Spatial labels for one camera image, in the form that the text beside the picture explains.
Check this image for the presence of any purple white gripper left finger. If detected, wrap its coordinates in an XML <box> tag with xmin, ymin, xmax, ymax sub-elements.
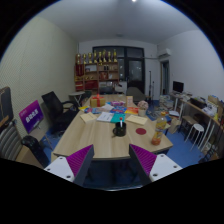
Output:
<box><xmin>45</xmin><ymin>145</ymin><xmax>94</xmax><ymax>186</ymax></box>

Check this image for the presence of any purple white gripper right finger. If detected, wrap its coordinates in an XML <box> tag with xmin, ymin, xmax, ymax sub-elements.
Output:
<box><xmin>129</xmin><ymin>144</ymin><xmax>182</xmax><ymax>185</ymax></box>

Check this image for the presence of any red round coaster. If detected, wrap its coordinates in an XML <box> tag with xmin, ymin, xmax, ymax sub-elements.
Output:
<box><xmin>136</xmin><ymin>128</ymin><xmax>146</xmax><ymax>135</ymax></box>

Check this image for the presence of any orange drink plastic bottle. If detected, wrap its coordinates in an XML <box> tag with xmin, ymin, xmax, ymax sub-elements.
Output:
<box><xmin>151</xmin><ymin>112</ymin><xmax>167</xmax><ymax>146</ymax></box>

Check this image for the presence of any black mug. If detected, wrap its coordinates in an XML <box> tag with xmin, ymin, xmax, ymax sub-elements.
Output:
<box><xmin>113</xmin><ymin>122</ymin><xmax>126</xmax><ymax>137</ymax></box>

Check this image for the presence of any beige envelope left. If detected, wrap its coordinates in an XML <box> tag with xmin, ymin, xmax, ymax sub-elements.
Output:
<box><xmin>81</xmin><ymin>112</ymin><xmax>97</xmax><ymax>123</ymax></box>

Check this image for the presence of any black office chair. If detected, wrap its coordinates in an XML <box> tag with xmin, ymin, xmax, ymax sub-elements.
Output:
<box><xmin>42</xmin><ymin>91</ymin><xmax>79</xmax><ymax>133</ymax></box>

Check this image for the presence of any teal notebook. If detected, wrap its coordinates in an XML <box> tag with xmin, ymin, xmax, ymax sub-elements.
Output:
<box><xmin>110</xmin><ymin>114</ymin><xmax>126</xmax><ymax>123</ymax></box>

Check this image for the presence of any white paper sheet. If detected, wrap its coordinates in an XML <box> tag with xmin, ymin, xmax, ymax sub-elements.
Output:
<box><xmin>97</xmin><ymin>112</ymin><xmax>114</xmax><ymax>122</ymax></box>

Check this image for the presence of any white flower pot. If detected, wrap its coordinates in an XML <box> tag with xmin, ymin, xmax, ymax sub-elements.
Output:
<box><xmin>138</xmin><ymin>100</ymin><xmax>148</xmax><ymax>117</ymax></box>

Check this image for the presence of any white round stool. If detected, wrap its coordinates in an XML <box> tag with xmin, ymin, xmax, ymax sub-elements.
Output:
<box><xmin>185</xmin><ymin>123</ymin><xmax>204</xmax><ymax>143</ymax></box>

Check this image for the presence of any purple sign board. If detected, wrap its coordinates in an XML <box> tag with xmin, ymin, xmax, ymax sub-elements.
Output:
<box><xmin>19</xmin><ymin>100</ymin><xmax>44</xmax><ymax>133</ymax></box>

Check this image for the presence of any striped grey chair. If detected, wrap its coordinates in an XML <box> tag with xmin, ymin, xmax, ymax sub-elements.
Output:
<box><xmin>0</xmin><ymin>122</ymin><xmax>22</xmax><ymax>161</ymax></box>

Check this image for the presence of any red ribbon gift box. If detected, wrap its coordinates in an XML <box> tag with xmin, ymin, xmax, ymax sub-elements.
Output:
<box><xmin>90</xmin><ymin>95</ymin><xmax>106</xmax><ymax>108</ymax></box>

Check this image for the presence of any pink box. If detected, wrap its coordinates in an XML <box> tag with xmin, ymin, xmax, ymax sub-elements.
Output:
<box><xmin>126</xmin><ymin>96</ymin><xmax>133</xmax><ymax>107</ymax></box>

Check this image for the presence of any small white round table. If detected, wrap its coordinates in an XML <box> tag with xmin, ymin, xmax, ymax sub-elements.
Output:
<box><xmin>70</xmin><ymin>91</ymin><xmax>85</xmax><ymax>104</ymax></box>

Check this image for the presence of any wooden side desk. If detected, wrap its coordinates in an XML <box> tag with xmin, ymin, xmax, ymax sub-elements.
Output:
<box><xmin>170</xmin><ymin>93</ymin><xmax>224</xmax><ymax>152</ymax></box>

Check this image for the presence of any grey armchair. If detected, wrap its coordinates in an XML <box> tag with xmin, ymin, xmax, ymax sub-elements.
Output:
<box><xmin>126</xmin><ymin>87</ymin><xmax>146</xmax><ymax>103</ymax></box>

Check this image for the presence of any black computer monitor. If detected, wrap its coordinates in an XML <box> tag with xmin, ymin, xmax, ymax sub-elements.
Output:
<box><xmin>173</xmin><ymin>81</ymin><xmax>184</xmax><ymax>93</ymax></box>

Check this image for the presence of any wooden trophy shelf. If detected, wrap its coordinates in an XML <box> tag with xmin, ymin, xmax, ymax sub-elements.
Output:
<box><xmin>74</xmin><ymin>49</ymin><xmax>119</xmax><ymax>92</ymax></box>

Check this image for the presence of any dark window door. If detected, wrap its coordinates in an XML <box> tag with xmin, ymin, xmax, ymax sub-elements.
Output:
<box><xmin>93</xmin><ymin>46</ymin><xmax>145</xmax><ymax>92</ymax></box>

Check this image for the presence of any white air conditioner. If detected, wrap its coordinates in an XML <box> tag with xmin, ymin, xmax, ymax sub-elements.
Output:
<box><xmin>157</xmin><ymin>48</ymin><xmax>171</xmax><ymax>58</ymax></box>

